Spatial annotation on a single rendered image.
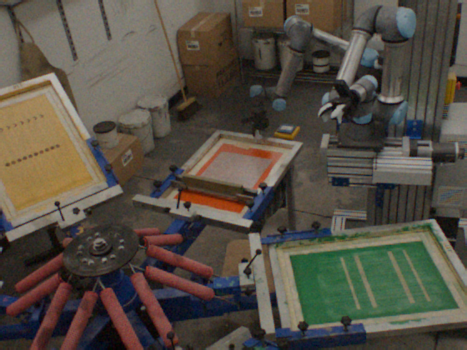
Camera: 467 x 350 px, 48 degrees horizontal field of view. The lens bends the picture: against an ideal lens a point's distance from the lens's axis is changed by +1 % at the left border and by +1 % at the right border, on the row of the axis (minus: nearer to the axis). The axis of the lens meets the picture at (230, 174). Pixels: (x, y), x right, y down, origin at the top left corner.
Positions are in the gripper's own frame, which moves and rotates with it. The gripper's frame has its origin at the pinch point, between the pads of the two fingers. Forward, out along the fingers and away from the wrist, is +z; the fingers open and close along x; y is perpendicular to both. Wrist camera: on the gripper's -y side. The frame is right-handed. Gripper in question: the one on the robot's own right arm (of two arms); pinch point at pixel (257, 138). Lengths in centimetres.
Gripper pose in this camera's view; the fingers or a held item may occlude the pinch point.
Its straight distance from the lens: 323.5
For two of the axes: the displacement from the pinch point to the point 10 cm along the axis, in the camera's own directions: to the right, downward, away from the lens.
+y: 8.9, 1.7, -4.2
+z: 1.1, 8.2, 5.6
